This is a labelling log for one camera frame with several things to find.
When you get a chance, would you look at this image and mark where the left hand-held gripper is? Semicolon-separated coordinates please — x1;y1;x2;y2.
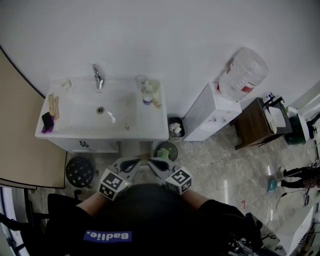
98;156;142;201

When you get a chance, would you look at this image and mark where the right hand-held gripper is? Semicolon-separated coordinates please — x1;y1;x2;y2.
147;157;193;195

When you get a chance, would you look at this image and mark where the person's right forearm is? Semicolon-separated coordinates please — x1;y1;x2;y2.
179;188;211;211

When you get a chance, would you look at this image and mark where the person's left forearm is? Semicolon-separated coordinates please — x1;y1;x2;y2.
76;192;115;219

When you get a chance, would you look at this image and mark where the green mesh wastebasket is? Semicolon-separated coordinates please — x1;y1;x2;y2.
152;141;179;162

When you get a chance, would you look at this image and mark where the white vanity cabinet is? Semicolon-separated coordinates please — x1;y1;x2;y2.
47;138;161;155

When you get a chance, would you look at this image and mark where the white trash bin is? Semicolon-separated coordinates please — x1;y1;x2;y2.
166;116;186;143

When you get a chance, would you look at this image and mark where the person's black shirt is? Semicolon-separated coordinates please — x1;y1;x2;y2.
44;183;251;256

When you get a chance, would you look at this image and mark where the black round stool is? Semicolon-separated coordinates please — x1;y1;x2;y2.
65;156;96;190

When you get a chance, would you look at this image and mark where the white water dispenser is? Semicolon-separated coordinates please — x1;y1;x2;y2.
183;81;243;142

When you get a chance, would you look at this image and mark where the clear water bottle blue label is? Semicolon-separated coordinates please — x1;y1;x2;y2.
142;84;154;106

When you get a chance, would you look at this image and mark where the white ceramic sink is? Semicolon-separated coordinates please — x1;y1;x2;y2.
34;74;170;141

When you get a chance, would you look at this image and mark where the translucent plastic cup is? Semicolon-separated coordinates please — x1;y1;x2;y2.
149;79;162;94

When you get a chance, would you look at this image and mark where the clear glass cup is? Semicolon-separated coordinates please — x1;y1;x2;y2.
135;74;148;90

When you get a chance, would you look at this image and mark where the purple cloth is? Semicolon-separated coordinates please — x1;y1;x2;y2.
40;116;56;134

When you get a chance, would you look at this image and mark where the chrome faucet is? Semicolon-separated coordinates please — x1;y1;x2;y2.
91;63;105;91

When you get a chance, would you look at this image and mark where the black sponge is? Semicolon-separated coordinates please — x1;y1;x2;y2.
41;111;52;126

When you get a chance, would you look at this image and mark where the brown wooden cabinet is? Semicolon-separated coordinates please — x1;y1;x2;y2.
229;97;294;151

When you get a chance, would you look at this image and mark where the beige partition panel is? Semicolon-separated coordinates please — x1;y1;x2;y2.
0;44;68;189

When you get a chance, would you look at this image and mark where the teal floor mop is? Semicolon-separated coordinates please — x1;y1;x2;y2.
266;173;285;194

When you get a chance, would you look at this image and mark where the black equipment pack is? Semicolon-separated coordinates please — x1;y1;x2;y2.
224;212;281;256

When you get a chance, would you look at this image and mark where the white countertop basin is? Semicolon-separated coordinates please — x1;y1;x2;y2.
264;106;287;134

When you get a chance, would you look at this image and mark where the clear water jug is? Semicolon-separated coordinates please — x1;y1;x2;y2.
216;46;270;102

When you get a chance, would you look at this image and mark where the black faucet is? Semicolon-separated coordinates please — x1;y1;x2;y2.
262;96;286;106

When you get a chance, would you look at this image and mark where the green bin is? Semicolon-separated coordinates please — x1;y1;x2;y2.
284;113;307;146

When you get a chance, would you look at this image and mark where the white low counter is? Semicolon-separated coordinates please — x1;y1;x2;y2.
287;106;320;141

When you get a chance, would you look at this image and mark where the white board panel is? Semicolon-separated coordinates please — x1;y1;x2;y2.
276;206;315;256

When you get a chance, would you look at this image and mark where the black floor cable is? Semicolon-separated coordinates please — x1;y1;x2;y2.
270;190;289;221

